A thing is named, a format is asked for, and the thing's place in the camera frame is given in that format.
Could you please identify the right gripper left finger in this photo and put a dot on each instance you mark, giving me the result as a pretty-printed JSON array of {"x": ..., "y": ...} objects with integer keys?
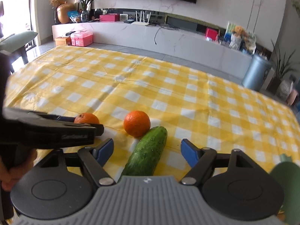
[{"x": 103, "y": 152}]

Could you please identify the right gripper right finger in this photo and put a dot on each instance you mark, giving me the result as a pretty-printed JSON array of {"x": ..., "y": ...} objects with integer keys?
[{"x": 190, "y": 152}]

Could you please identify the orange tangerine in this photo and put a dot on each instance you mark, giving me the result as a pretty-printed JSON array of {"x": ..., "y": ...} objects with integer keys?
[
  {"x": 88, "y": 118},
  {"x": 137, "y": 123}
]

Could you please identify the green cucumber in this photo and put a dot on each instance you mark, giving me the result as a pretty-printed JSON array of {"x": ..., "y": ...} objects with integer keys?
[{"x": 147, "y": 153}]

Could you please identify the left hand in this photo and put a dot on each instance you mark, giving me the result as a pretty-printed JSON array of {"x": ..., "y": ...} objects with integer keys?
[{"x": 16, "y": 168}]

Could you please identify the yellow checkered tablecloth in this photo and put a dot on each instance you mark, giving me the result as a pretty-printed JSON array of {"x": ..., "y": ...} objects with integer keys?
[{"x": 206, "y": 109}]

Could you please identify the green colander bowl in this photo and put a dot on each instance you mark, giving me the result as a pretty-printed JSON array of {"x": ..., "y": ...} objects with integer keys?
[{"x": 286, "y": 173}]

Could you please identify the white marble tv cabinet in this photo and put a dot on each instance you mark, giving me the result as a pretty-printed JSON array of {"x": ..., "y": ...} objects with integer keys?
[{"x": 164, "y": 40}]

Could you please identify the grey metal trash bin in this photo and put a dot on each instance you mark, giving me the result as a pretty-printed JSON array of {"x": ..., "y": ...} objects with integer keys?
[{"x": 256, "y": 73}]

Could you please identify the pink storage box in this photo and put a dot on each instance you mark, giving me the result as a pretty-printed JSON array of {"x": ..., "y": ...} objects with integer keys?
[{"x": 81, "y": 38}]

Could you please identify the red box on cabinet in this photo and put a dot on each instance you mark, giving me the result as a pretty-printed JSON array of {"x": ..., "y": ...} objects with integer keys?
[{"x": 211, "y": 34}]

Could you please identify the golden vase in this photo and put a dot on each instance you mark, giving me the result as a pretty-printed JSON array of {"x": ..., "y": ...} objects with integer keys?
[{"x": 62, "y": 12}]

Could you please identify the tall potted plant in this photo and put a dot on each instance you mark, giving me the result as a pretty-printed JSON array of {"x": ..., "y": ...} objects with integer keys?
[{"x": 282, "y": 65}]

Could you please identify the teddy bear toy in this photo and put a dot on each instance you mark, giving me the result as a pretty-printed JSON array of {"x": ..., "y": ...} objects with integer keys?
[{"x": 236, "y": 37}]

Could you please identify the potted grass plant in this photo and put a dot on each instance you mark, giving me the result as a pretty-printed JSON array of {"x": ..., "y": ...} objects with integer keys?
[{"x": 84, "y": 14}]

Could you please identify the white wifi router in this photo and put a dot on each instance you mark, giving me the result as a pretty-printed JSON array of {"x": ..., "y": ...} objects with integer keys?
[{"x": 141, "y": 18}]

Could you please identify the magenta box on cabinet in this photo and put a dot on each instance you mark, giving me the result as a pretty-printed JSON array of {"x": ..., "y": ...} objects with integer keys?
[{"x": 113, "y": 17}]

